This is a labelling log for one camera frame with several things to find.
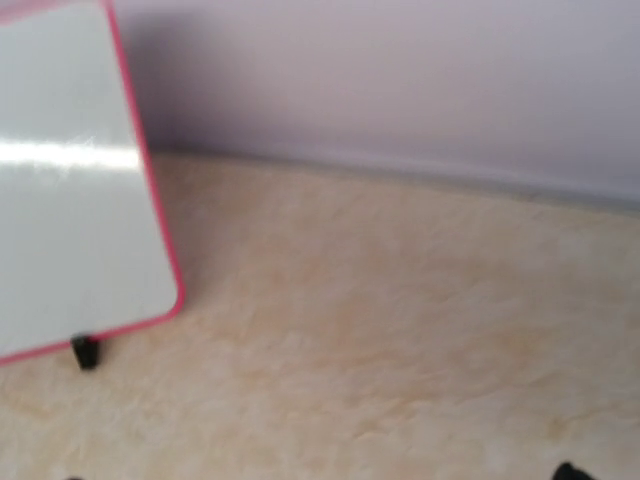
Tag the right black board stand foot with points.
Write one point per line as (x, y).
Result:
(86, 350)

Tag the pink framed whiteboard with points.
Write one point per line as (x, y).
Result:
(85, 245)

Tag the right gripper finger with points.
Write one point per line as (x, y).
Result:
(567, 471)

